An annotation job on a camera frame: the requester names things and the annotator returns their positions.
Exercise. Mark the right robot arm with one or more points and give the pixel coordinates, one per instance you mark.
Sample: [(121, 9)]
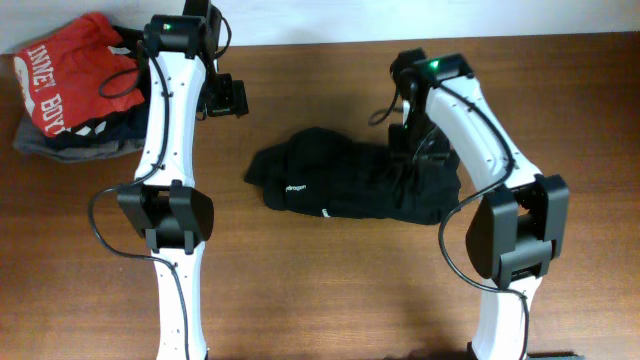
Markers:
[(519, 224)]

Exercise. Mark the navy folded garment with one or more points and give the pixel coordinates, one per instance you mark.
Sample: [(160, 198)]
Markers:
[(127, 120)]

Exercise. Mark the red folded printed t-shirt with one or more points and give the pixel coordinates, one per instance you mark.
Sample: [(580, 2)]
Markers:
[(40, 69)]

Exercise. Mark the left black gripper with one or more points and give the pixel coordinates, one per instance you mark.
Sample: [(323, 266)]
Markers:
[(233, 100)]

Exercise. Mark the black t-shirt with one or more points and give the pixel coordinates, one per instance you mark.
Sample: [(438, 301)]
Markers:
[(323, 173)]

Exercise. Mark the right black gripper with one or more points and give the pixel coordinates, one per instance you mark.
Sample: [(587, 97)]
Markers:
[(398, 148)]

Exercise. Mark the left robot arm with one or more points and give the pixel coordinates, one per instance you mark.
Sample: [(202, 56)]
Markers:
[(162, 203)]

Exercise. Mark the grey folded garment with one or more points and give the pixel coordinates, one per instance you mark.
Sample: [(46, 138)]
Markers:
[(29, 140)]

